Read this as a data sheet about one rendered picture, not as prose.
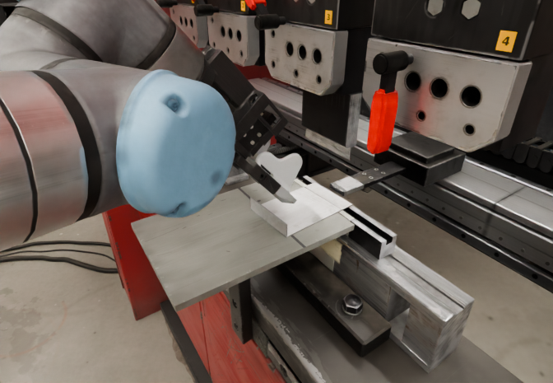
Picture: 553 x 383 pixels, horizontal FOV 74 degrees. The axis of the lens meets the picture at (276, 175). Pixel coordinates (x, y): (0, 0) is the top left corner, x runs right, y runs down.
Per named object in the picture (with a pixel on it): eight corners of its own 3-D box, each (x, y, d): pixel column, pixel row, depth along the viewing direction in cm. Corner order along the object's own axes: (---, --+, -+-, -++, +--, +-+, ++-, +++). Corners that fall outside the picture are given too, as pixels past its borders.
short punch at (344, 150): (300, 138, 59) (303, 78, 54) (310, 135, 59) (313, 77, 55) (344, 161, 51) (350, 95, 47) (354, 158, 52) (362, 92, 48)
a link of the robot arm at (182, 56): (131, 91, 31) (109, 72, 37) (169, 123, 34) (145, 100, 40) (188, 25, 32) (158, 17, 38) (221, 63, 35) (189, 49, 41)
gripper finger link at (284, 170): (327, 180, 47) (281, 134, 43) (299, 217, 47) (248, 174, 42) (316, 174, 50) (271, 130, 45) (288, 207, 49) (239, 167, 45)
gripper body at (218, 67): (293, 126, 43) (229, 51, 35) (246, 183, 42) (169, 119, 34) (259, 109, 49) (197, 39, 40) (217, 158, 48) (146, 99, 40)
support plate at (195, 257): (132, 228, 53) (130, 222, 52) (282, 178, 65) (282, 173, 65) (175, 312, 40) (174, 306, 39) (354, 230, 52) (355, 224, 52)
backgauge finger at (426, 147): (313, 183, 65) (314, 157, 63) (409, 148, 78) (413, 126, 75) (361, 215, 56) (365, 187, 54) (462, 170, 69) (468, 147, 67)
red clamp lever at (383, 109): (360, 151, 37) (373, 52, 32) (388, 142, 39) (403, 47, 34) (374, 158, 36) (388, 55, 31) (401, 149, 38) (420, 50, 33)
